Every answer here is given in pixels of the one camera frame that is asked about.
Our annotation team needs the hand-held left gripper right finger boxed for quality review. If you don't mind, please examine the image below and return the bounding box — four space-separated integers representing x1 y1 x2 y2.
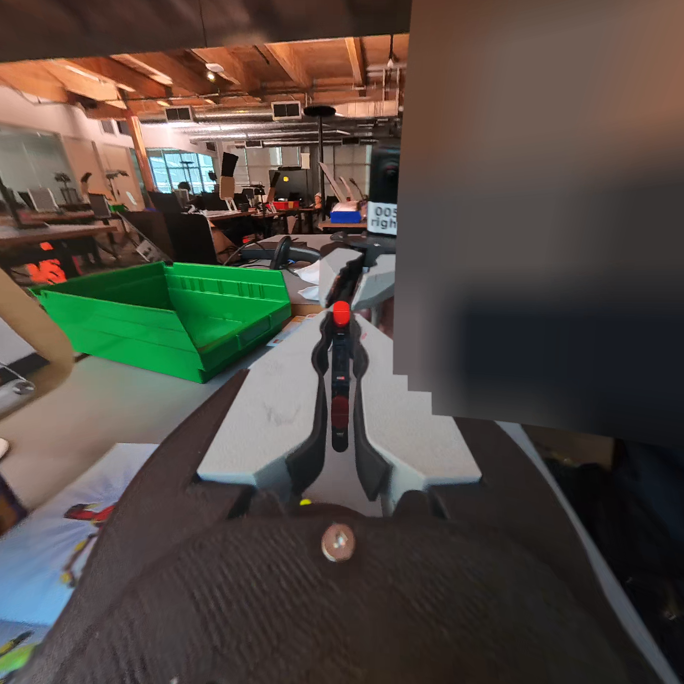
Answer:
350 312 483 516

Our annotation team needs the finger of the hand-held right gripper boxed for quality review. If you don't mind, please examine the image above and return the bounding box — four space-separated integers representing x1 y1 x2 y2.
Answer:
352 254 397 313
318 247 365 309

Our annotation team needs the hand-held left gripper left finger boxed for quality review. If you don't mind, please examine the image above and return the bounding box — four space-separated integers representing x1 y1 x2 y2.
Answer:
197 311 329 495

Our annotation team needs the black lego leg red tip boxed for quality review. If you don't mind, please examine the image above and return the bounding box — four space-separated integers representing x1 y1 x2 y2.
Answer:
327 301 354 454

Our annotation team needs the white crumpled bag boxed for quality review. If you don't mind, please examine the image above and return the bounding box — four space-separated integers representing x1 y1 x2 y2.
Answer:
295 264 328 306

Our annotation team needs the black barcode scanner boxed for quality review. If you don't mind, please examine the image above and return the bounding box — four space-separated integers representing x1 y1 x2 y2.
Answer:
270 235 322 271

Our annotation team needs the white paper leaflet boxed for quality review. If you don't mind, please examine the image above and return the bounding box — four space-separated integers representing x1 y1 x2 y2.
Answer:
267 315 310 349

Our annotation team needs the dark chair back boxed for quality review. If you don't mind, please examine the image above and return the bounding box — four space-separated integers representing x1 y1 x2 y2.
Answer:
163 211 217 264

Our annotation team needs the green plastic bin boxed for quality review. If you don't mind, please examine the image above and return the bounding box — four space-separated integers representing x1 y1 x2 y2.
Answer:
29 261 292 384

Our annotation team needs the plywood sign stand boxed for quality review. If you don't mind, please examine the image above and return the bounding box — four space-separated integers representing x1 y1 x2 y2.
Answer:
0 267 74 420

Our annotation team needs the scorpion picture instruction booklet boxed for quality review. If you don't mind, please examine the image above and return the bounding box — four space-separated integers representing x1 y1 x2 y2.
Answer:
0 442 161 626

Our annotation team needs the wooden background desk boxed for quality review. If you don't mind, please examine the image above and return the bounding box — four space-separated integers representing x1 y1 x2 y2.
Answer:
0 222 118 268

